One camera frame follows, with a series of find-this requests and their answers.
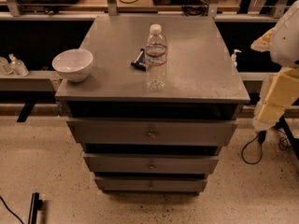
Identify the grey top drawer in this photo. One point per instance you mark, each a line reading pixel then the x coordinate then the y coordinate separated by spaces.
pixel 171 132

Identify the black and white razor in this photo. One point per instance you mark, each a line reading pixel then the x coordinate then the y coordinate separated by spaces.
pixel 139 62

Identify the small white pump bottle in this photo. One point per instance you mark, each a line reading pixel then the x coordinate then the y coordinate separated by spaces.
pixel 234 56

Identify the clear plastic water bottle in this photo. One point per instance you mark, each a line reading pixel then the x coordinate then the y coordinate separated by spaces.
pixel 156 58

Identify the black table leg right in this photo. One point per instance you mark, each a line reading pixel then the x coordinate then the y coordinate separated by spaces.
pixel 294 141

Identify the grey drawer cabinet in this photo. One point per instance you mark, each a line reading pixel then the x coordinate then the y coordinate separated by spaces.
pixel 202 82

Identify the clear sanitizer bottle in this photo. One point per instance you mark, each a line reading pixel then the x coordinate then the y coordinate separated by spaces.
pixel 18 66

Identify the grey drawer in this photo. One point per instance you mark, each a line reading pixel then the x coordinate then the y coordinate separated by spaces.
pixel 171 132
pixel 151 164
pixel 148 184

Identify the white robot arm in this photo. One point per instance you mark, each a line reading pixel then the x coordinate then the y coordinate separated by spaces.
pixel 281 90

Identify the black stand foot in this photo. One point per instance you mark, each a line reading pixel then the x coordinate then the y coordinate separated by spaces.
pixel 35 205

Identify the grey bottom drawer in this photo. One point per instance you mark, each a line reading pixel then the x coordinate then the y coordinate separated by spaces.
pixel 148 184

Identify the grey middle drawer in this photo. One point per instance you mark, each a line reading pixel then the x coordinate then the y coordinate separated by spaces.
pixel 151 164

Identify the white bowl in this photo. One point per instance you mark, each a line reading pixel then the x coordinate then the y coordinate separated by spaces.
pixel 73 64

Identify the clear bottle at left edge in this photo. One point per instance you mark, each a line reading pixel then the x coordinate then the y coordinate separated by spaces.
pixel 5 66

